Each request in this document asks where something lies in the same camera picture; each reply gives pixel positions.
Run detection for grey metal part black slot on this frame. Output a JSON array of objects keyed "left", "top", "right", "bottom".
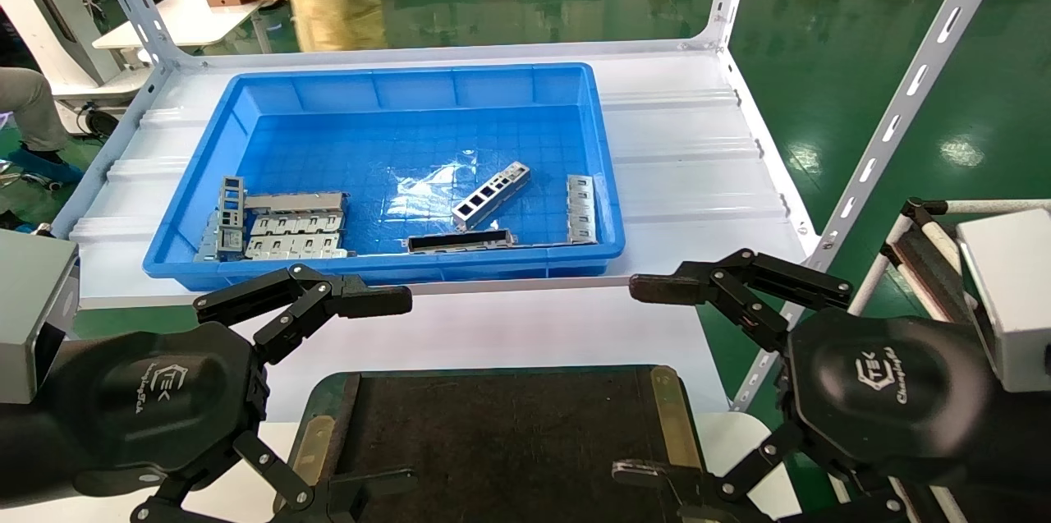
[{"left": 406, "top": 228, "right": 518, "bottom": 254}]

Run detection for black container tray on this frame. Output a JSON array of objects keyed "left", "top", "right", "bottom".
[{"left": 273, "top": 365, "right": 717, "bottom": 523}]

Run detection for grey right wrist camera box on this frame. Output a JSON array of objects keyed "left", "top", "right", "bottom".
[{"left": 956, "top": 209, "right": 1051, "bottom": 393}]

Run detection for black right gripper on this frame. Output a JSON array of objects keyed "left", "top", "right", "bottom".
[{"left": 612, "top": 308, "right": 998, "bottom": 523}]

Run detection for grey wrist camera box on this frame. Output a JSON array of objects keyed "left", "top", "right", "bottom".
[
  {"left": 0, "top": 229, "right": 80, "bottom": 406},
  {"left": 956, "top": 209, "right": 1051, "bottom": 393}
]

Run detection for grey clip metal part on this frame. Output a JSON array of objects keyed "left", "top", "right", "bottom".
[{"left": 566, "top": 174, "right": 597, "bottom": 245}]

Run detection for white machine base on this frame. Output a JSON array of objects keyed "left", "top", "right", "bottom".
[{"left": 0, "top": 0, "right": 154, "bottom": 136}]

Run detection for perforated grey metal part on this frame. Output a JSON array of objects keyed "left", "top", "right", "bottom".
[{"left": 451, "top": 161, "right": 531, "bottom": 232}]

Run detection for blue plastic bin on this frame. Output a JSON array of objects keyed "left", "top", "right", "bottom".
[{"left": 143, "top": 62, "right": 626, "bottom": 292}]

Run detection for white tube cart black pads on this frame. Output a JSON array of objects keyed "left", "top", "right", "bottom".
[{"left": 850, "top": 197, "right": 1051, "bottom": 523}]

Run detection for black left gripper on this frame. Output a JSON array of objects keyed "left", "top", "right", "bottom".
[{"left": 0, "top": 322, "right": 418, "bottom": 523}]

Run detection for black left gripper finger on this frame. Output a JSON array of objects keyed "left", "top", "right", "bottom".
[{"left": 195, "top": 263, "right": 413, "bottom": 365}]

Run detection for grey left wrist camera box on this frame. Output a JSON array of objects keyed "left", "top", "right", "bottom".
[{"left": 0, "top": 229, "right": 80, "bottom": 406}]

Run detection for blue shoe cover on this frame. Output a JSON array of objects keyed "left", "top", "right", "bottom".
[{"left": 7, "top": 143, "right": 85, "bottom": 187}]

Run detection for clear plastic film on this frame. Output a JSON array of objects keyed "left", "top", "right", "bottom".
[{"left": 384, "top": 147, "right": 495, "bottom": 222}]

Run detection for grey metal part square holes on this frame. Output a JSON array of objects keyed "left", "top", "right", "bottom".
[{"left": 217, "top": 176, "right": 246, "bottom": 255}]

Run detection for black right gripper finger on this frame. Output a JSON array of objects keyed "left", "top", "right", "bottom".
[{"left": 629, "top": 248, "right": 855, "bottom": 353}]

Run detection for white slotted steel shelf rack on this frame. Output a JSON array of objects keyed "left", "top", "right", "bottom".
[{"left": 49, "top": 0, "right": 1029, "bottom": 414}]

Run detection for seated person grey trousers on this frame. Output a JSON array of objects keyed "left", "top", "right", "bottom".
[{"left": 0, "top": 67, "right": 71, "bottom": 154}]

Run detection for white work table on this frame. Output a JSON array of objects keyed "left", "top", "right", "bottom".
[{"left": 92, "top": 0, "right": 290, "bottom": 54}]

